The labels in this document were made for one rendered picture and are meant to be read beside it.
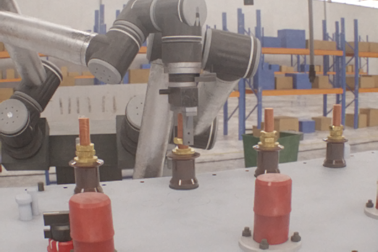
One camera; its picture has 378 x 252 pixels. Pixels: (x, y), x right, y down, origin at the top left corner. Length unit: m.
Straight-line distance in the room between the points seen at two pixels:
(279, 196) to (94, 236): 0.32
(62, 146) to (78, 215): 2.00
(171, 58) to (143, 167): 0.48
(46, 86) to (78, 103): 3.60
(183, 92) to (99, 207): 0.53
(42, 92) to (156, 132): 0.98
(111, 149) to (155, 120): 1.24
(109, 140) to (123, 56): 1.52
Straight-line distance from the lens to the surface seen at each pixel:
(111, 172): 3.17
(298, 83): 10.64
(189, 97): 1.11
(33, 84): 2.24
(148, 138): 1.44
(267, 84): 10.27
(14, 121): 2.17
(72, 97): 5.87
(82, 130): 1.11
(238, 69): 1.43
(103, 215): 0.66
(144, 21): 1.20
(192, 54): 1.12
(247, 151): 5.63
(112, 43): 1.16
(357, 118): 12.03
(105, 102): 5.93
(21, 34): 1.33
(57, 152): 2.66
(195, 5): 1.14
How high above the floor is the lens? 1.70
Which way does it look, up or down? 6 degrees down
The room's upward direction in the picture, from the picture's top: 1 degrees counter-clockwise
